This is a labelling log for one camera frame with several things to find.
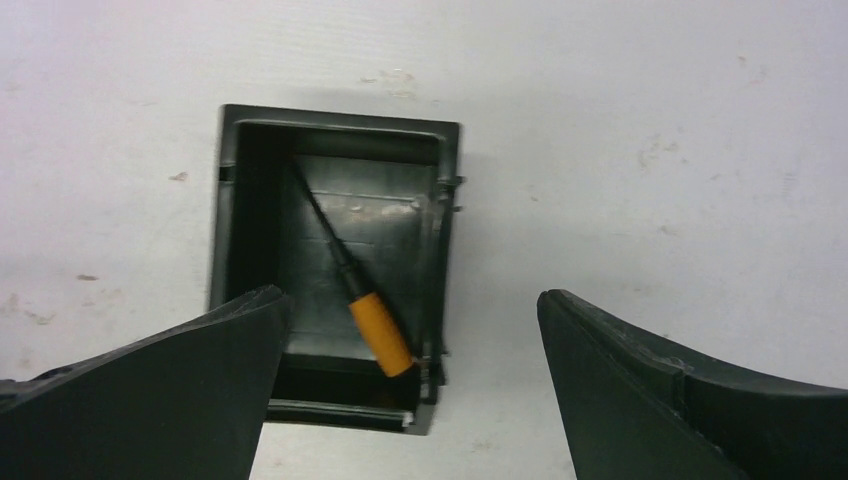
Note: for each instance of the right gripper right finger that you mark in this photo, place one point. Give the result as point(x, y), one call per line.
point(636, 405)

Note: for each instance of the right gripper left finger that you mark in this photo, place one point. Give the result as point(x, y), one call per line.
point(186, 403)

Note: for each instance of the orange black screwdriver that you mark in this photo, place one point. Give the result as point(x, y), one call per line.
point(371, 316)

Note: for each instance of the black plastic bin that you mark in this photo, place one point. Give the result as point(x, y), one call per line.
point(387, 185)

